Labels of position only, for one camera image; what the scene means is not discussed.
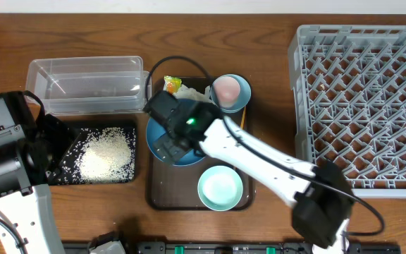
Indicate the brown serving tray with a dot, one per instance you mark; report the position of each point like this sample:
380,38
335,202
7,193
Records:
175,188

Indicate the white rice pile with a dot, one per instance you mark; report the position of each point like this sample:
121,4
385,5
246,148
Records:
106,155

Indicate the mint green bowl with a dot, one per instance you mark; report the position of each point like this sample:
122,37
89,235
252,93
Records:
220,188

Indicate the wooden chopstick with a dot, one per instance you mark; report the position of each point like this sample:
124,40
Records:
242,123

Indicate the pink plastic cup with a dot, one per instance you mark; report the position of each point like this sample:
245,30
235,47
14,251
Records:
227,90

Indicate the light blue small bowl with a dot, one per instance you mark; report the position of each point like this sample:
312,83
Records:
243,99

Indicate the crumpled white tissue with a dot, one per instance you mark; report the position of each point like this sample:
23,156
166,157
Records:
185,92

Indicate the yellow green snack wrapper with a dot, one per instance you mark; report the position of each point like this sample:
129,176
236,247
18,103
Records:
172,84

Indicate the dark blue bowl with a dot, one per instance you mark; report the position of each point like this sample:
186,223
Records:
154,131

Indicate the clear plastic bin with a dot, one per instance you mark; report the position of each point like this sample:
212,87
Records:
90,85

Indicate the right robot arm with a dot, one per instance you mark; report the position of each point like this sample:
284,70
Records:
320,197

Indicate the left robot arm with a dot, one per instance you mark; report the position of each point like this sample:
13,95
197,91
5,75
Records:
31,148

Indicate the black waste tray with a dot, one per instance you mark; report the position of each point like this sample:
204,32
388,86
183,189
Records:
129,123

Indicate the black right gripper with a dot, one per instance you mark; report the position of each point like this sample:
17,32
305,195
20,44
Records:
168,147

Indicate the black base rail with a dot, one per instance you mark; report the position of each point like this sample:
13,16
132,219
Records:
157,247

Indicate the grey dishwasher rack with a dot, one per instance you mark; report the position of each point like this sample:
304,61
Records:
349,86

